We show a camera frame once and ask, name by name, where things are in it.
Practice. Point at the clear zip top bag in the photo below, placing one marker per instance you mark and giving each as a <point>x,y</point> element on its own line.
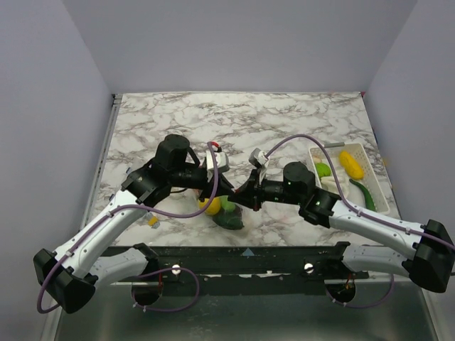
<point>225,214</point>

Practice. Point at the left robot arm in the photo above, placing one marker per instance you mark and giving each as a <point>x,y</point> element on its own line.
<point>72,272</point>

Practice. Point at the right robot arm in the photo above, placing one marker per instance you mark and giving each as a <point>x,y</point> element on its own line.
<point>424,253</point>

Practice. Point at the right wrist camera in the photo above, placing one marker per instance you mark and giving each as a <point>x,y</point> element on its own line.
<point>260,161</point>

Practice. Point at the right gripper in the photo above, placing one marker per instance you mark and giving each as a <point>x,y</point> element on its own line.
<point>254,190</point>

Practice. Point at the toy white garlic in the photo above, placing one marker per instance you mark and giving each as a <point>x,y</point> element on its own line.
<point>328,182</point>

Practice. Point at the black mounting rail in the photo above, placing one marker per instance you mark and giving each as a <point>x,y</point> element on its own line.
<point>242,271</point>

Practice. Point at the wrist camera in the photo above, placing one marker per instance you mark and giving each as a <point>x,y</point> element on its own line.
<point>221,161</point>
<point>260,161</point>

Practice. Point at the toy light green pepper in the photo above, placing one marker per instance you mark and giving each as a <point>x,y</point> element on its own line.
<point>323,170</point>

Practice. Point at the toy green vegetable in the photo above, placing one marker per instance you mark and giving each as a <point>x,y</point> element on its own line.
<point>226,204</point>

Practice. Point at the aluminium frame rail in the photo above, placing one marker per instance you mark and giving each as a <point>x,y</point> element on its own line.
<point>53,315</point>

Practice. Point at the toy green cucumber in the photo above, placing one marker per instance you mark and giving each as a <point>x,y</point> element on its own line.
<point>368,199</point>

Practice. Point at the white plastic basket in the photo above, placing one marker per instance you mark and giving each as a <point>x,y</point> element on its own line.
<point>330,155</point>

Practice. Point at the toy corn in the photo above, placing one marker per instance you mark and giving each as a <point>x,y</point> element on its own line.
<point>351,166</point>

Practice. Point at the toy lemon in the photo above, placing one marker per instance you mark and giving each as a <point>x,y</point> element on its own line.
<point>213,208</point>

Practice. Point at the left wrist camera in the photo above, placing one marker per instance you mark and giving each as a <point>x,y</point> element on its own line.
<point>221,161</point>

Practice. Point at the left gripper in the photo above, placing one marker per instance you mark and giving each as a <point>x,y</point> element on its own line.
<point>224,187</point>

